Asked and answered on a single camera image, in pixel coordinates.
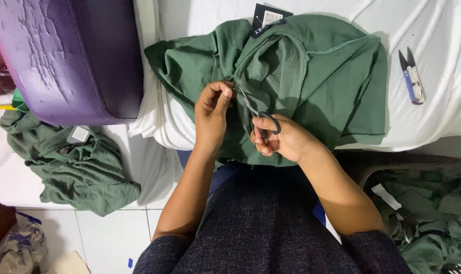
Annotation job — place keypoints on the person's right hand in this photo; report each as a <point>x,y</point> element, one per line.
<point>291,139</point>

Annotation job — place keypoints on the person's left hand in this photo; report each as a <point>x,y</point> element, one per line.
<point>208,121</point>

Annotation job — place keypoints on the green garment with black label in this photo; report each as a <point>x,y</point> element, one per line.
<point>322,87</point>

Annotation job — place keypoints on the blue trousers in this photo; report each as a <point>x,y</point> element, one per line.
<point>221,175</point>

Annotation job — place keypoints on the dark speckled knit sweater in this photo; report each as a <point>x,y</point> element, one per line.
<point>261,228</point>

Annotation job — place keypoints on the black hang tag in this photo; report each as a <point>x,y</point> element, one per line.
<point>270,15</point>

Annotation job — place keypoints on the grey hang tag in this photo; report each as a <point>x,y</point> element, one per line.
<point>79,134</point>

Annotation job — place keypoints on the blue and white thread snips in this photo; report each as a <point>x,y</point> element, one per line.
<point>413,82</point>

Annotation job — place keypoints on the crumpled green garment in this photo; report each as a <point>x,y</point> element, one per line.
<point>82,175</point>

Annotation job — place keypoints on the purple padded stool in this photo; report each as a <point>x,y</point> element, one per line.
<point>63,57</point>

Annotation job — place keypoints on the bin of green fabric scraps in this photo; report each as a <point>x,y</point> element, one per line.
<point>432,213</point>

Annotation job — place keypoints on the blue tape piece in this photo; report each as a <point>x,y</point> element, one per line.
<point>130,263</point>

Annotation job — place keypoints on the white cloth sheet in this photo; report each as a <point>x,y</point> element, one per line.
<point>424,26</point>

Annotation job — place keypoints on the bright green plastic item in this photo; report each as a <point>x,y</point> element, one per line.
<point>19,102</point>

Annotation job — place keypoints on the cardboard piece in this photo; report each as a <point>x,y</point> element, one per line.
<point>68,264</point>

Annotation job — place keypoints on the yellow stick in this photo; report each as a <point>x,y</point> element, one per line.
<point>5,107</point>

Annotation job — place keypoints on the camouflage cloth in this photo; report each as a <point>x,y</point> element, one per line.
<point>19,243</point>

